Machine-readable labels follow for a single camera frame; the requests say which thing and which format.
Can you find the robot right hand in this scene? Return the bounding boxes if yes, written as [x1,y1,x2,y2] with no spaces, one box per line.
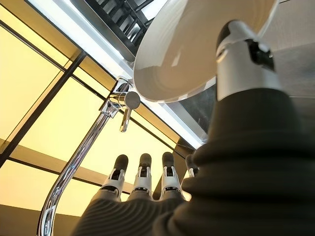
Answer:
[70,20,315,236]

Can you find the beige ceramic plate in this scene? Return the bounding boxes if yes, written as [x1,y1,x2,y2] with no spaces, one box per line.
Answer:
[132,0,281,103]

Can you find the stainless steel sink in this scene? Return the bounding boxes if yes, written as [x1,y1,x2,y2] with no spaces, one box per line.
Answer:
[71,0,218,146]

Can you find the chrome gooseneck faucet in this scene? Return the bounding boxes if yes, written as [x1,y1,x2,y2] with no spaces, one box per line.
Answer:
[36,76,141,236]

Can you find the black sink dish rack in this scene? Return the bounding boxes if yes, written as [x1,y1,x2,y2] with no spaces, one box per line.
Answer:
[85,0,160,56]

